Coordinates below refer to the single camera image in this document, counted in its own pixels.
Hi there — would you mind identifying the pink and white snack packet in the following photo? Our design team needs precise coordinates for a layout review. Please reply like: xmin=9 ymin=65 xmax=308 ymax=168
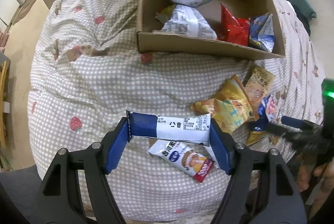
xmin=262 ymin=96 xmax=277 ymax=120

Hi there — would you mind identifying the yellow chips packet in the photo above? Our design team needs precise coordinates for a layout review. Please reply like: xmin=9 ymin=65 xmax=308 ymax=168
xmin=190 ymin=75 xmax=259 ymax=134

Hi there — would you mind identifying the person's right hand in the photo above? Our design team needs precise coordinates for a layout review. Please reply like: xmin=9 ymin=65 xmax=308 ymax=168
xmin=297 ymin=159 xmax=330 ymax=193

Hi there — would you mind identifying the brown door mat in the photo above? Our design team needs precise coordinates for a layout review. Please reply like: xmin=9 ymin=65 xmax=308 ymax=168
xmin=10 ymin=0 xmax=39 ymax=26

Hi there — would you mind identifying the yellow peanut packet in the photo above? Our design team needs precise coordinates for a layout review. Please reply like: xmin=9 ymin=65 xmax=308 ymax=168
xmin=243 ymin=65 xmax=276 ymax=110

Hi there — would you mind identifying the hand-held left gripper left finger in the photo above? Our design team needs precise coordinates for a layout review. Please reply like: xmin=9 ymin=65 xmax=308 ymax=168
xmin=38 ymin=117 xmax=131 ymax=224

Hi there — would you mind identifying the brown cardboard box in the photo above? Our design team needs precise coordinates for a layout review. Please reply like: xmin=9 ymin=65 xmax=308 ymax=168
xmin=136 ymin=0 xmax=286 ymax=61

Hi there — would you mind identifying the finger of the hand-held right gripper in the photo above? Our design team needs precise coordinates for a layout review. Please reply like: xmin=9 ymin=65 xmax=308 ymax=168
xmin=280 ymin=116 xmax=309 ymax=131
xmin=263 ymin=121 xmax=303 ymax=141

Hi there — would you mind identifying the grey cloth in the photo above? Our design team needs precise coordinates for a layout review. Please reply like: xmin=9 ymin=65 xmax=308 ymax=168
xmin=0 ymin=165 xmax=45 ymax=224

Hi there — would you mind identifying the white drink mix packet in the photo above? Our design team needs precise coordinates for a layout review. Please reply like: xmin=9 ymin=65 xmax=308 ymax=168
xmin=148 ymin=140 xmax=216 ymax=183

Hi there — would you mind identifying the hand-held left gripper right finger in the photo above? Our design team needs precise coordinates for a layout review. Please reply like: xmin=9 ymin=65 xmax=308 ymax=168
xmin=209 ymin=118 xmax=308 ymax=224

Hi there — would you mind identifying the checked printed blanket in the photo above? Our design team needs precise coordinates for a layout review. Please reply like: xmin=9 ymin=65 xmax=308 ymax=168
xmin=27 ymin=0 xmax=326 ymax=224

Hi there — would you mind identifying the blue cartoon snack packet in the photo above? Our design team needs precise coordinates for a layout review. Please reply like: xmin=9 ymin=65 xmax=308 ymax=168
xmin=248 ymin=13 xmax=276 ymax=53

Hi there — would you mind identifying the blue and yellow snack packet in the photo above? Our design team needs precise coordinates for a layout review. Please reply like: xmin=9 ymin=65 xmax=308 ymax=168
xmin=245 ymin=95 xmax=277 ymax=146

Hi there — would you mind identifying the blue and white snack packet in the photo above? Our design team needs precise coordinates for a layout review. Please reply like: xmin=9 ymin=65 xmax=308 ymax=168
xmin=156 ymin=4 xmax=218 ymax=40

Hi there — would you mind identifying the blue and white bar packet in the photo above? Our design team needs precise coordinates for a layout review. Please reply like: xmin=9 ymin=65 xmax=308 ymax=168
xmin=126 ymin=110 xmax=212 ymax=147

